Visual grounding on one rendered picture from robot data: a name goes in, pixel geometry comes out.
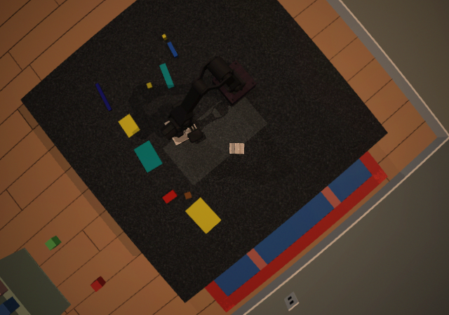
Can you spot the teal rectangular bar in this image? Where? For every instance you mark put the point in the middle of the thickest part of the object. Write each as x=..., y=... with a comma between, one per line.
x=167, y=76

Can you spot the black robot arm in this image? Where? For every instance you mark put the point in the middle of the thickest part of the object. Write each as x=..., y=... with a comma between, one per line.
x=181, y=116

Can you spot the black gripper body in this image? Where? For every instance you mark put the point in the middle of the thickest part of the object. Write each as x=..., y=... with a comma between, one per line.
x=195, y=134

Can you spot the teal flat square plate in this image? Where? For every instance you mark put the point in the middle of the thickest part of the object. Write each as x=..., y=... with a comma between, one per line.
x=148, y=156

